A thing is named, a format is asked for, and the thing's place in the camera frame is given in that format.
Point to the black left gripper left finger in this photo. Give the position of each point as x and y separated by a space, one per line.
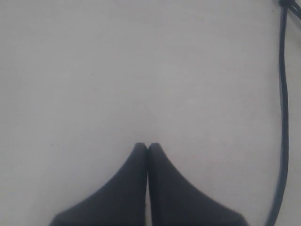
120 202

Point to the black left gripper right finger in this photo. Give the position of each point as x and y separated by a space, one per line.
176 202

